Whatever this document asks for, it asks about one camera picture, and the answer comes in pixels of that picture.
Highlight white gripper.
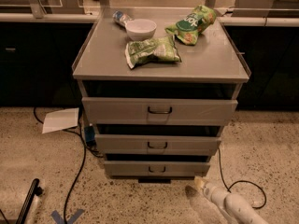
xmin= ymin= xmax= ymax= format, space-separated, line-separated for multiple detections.
xmin=194 ymin=176 xmax=230 ymax=207

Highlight grey bottom drawer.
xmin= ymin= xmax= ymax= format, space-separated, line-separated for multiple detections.
xmin=104 ymin=161 xmax=210 ymax=177

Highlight grey drawer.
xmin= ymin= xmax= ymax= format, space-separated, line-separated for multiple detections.
xmin=95 ymin=134 xmax=221 ymax=156
xmin=104 ymin=161 xmax=210 ymax=177
xmin=82 ymin=97 xmax=237 ymax=126

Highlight grey middle drawer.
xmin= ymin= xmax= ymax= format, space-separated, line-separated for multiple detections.
xmin=95 ymin=134 xmax=221 ymax=156

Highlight grey drawer cabinet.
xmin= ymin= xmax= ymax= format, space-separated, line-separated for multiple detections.
xmin=73 ymin=8 xmax=249 ymax=179

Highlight grey top drawer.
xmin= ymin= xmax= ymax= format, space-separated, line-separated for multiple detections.
xmin=82 ymin=97 xmax=237 ymax=126

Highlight blue power adapter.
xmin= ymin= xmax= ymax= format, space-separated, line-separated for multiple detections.
xmin=84 ymin=126 xmax=96 ymax=147

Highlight green chip bag front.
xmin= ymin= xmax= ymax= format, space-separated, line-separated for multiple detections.
xmin=124 ymin=35 xmax=181 ymax=69

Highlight green chip bag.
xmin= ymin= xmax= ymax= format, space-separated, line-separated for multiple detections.
xmin=124 ymin=35 xmax=181 ymax=69
xmin=164 ymin=5 xmax=217 ymax=46

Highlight blue tape cross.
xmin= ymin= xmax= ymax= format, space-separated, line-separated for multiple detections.
xmin=50 ymin=208 xmax=86 ymax=224

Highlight green chip bag rear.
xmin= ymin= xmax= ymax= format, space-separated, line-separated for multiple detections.
xmin=164 ymin=5 xmax=217 ymax=46

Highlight white paper sheet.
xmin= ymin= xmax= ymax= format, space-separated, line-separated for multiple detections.
xmin=42 ymin=108 xmax=79 ymax=133

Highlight black bar foot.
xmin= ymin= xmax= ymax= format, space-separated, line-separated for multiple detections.
xmin=15 ymin=178 xmax=43 ymax=224

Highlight white bowl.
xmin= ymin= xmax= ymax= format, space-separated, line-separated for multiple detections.
xmin=125 ymin=19 xmax=157 ymax=41

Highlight blue silver snack packet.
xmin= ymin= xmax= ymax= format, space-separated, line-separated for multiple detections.
xmin=113 ymin=10 xmax=132 ymax=27

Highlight dark counter cabinets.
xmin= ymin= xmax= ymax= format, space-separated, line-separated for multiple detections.
xmin=0 ymin=22 xmax=92 ymax=107

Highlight black cable right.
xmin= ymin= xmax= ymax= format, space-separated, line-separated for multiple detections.
xmin=217 ymin=147 xmax=268 ymax=210

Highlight black cable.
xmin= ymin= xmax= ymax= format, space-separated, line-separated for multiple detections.
xmin=217 ymin=147 xmax=268 ymax=210
xmin=32 ymin=106 xmax=104 ymax=224

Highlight black cable left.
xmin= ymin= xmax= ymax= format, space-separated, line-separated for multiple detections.
xmin=32 ymin=106 xmax=104 ymax=224

